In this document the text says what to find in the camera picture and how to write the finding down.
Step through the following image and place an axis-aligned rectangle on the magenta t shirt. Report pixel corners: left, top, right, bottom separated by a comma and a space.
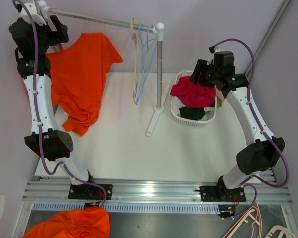
170, 76, 216, 108

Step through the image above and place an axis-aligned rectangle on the slotted grey cable duct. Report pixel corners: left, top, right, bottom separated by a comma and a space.
32, 201, 224, 214

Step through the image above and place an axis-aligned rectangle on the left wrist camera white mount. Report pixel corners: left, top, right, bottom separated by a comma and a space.
12, 0, 49, 26

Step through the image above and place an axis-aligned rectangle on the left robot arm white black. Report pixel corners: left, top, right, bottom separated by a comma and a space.
8, 15, 97, 199

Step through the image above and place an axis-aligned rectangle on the beige wooden hanger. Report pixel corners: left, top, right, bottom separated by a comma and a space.
130, 18, 139, 100

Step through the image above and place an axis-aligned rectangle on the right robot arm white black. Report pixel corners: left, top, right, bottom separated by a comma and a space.
189, 48, 285, 201

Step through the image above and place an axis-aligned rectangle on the green and white t shirt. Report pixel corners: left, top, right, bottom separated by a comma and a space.
171, 98, 215, 120

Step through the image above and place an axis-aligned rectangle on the pink hanger on floor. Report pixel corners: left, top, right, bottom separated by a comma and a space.
222, 203, 262, 238

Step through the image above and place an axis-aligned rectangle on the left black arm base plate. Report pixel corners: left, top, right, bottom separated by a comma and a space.
68, 184, 113, 200

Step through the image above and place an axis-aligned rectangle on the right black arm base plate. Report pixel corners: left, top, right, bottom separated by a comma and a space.
195, 185, 246, 202

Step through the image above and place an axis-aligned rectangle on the metal clothes rack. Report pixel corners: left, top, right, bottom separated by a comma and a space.
36, 0, 171, 137

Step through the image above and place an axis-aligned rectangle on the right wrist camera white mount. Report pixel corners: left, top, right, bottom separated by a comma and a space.
208, 46, 224, 61

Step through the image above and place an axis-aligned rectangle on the orange cloth pile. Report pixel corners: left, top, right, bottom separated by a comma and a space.
23, 207, 111, 238

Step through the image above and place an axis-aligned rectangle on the beige t shirt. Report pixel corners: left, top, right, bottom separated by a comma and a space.
215, 86, 225, 107

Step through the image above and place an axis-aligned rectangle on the beige hanger on floor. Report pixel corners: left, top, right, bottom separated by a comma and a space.
265, 225, 297, 238

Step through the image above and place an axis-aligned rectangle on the light blue wire hanger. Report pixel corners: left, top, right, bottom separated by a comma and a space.
133, 22, 143, 105
141, 25, 156, 84

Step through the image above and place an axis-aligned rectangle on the white perforated plastic basket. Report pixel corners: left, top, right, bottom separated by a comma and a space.
169, 70, 218, 127

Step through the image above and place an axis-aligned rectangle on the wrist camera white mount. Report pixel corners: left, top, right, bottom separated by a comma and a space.
12, 0, 49, 26
208, 46, 224, 61

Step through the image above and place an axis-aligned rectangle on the pink wire hanger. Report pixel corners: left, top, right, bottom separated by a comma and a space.
46, 7, 81, 50

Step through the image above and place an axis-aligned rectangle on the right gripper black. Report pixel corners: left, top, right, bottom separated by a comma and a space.
188, 60, 220, 89

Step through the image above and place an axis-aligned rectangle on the orange t shirt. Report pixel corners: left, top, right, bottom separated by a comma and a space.
47, 33, 123, 136

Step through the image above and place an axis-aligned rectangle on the aluminium rail frame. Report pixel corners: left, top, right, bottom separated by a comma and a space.
22, 178, 293, 205

